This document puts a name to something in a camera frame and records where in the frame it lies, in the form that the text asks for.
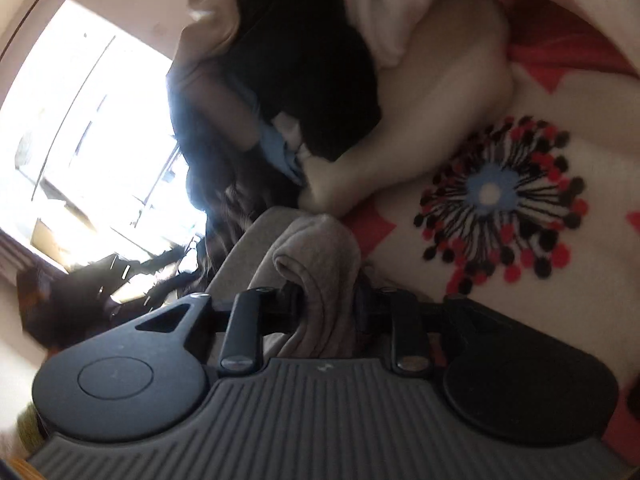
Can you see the white cloth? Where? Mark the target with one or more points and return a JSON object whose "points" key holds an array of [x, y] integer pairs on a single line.
{"points": [[395, 5]]}

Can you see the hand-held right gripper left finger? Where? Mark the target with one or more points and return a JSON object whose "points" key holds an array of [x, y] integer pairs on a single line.
{"points": [[287, 317]]}

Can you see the black wheelchair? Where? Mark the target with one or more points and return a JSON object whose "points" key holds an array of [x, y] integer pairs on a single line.
{"points": [[75, 300]]}

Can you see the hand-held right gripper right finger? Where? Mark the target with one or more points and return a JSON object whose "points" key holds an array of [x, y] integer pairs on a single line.
{"points": [[370, 315]]}

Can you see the beige cloth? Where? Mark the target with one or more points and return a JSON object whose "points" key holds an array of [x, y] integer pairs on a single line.
{"points": [[450, 110]]}

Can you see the grey sweatpants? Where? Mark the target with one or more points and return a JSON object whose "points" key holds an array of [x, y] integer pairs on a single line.
{"points": [[310, 260]]}

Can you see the light blue cloth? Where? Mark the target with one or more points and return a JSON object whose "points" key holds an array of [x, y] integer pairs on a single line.
{"points": [[277, 150]]}

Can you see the black garment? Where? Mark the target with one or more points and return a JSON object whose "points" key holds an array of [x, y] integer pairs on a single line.
{"points": [[310, 60]]}

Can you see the fuzzy green white pajamas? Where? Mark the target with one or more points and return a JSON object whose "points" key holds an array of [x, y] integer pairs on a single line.
{"points": [[30, 425]]}

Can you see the red floral blanket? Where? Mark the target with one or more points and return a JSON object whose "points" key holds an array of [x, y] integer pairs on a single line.
{"points": [[550, 285]]}

